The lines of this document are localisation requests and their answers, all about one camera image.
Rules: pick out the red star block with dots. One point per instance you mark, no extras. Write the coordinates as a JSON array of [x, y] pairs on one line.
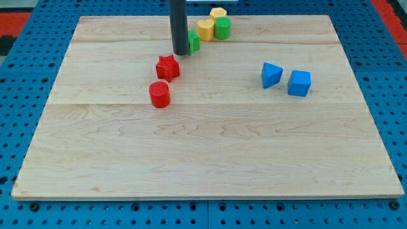
[[167, 68]]

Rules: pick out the green star block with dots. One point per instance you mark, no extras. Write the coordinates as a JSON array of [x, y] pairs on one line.
[[194, 42]]

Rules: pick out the blue triangle block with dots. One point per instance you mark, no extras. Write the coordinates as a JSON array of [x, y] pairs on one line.
[[270, 75]]

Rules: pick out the red cylinder block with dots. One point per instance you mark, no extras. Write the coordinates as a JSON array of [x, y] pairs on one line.
[[159, 94]]

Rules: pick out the wooden board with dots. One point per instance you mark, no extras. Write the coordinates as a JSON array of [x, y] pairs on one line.
[[223, 136]]

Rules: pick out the yellow heart block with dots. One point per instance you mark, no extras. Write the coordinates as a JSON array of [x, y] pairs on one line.
[[205, 29]]

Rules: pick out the green cylinder block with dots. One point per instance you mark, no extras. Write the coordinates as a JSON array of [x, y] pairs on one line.
[[222, 28]]

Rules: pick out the blue cube block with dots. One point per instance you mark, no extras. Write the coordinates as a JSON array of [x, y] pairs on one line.
[[299, 83]]

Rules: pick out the yellow hexagon block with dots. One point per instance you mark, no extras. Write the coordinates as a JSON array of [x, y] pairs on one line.
[[217, 12]]

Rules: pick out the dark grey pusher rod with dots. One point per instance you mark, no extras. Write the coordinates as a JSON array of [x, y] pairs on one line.
[[179, 26]]

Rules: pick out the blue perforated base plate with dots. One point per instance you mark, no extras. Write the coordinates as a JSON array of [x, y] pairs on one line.
[[32, 64]]

